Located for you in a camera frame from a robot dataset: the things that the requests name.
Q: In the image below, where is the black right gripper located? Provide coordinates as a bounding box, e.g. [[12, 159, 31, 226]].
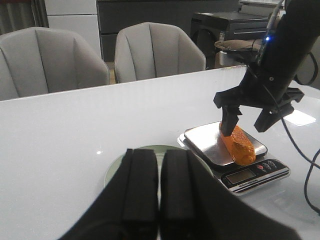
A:
[[213, 85, 304, 137]]

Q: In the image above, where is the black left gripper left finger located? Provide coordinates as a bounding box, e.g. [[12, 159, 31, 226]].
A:
[[61, 149, 159, 240]]

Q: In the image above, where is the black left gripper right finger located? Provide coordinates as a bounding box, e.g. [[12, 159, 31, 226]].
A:
[[160, 149, 301, 240]]

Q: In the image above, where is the orange corn cob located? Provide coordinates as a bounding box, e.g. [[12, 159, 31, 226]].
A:
[[219, 123, 256, 166]]

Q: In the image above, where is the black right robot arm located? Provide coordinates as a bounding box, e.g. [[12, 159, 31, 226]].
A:
[[213, 0, 320, 136]]

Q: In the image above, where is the light green plate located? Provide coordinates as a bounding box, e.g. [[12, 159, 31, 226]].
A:
[[104, 145, 214, 186]]

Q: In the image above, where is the digital kitchen scale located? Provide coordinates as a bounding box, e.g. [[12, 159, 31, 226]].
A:
[[177, 122, 291, 195]]

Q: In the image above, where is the beige cushion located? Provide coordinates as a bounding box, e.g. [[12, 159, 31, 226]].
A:
[[214, 39, 262, 52]]

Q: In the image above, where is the dark appliance box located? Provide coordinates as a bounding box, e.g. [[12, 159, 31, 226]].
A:
[[190, 12, 269, 69]]

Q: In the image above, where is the right grey upholstered chair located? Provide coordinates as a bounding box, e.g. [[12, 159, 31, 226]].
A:
[[114, 22, 206, 83]]

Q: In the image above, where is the grey upholstered chair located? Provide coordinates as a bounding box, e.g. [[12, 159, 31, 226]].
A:
[[0, 27, 110, 101], [114, 22, 206, 83]]

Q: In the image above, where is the dark grey counter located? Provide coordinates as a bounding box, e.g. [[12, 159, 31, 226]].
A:
[[97, 0, 239, 62]]

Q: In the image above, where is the left grey upholstered chair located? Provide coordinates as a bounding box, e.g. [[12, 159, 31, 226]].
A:
[[0, 27, 110, 101]]

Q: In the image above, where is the white cabinet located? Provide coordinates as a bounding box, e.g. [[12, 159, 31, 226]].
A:
[[44, 0, 102, 56]]

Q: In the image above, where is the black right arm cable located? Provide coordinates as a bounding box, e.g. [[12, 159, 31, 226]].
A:
[[249, 44, 320, 216]]

